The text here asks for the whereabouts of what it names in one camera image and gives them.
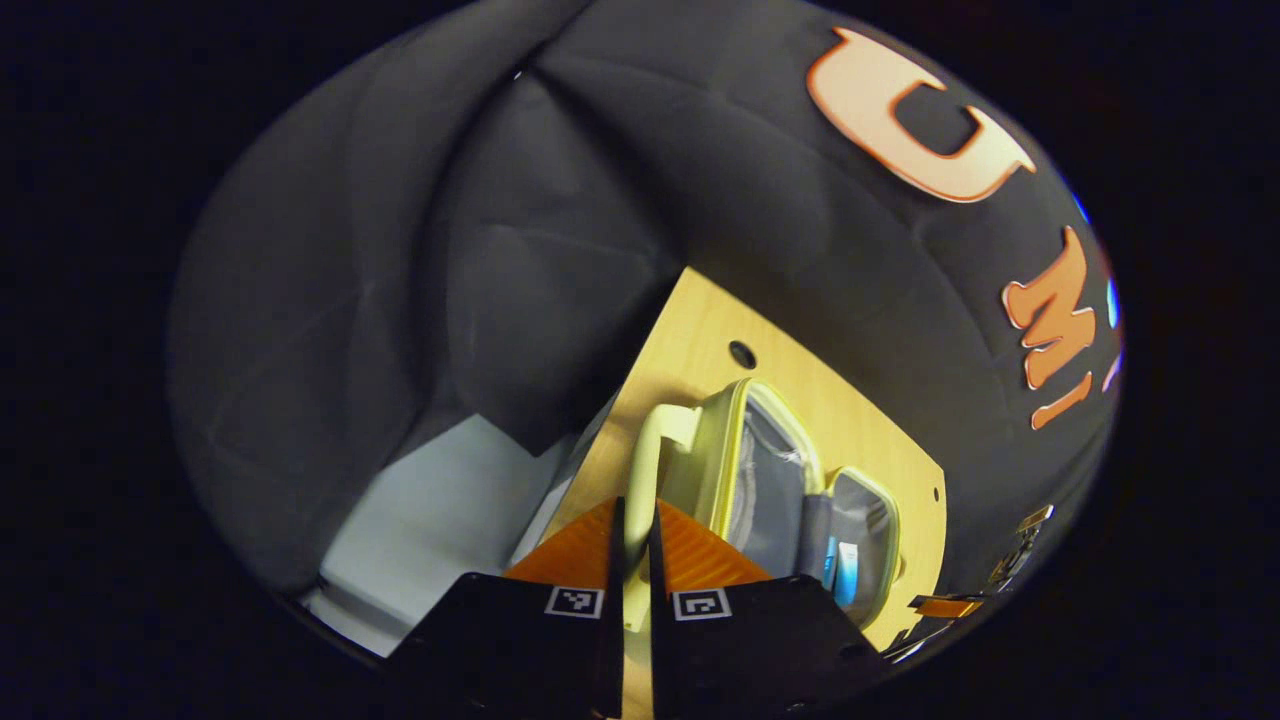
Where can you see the small cream yellow suitcase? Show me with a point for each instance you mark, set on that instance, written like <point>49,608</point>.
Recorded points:
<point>700,470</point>

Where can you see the translucent blue skincare tube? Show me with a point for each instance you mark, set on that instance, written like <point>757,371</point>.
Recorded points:
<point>846,585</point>

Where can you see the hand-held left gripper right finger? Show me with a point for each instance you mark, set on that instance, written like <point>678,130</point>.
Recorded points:
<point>660,650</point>

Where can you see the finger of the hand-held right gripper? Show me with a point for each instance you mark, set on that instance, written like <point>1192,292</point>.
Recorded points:
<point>945,606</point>
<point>1035,518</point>

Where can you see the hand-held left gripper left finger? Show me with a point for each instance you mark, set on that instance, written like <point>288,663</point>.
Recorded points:
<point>615,650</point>

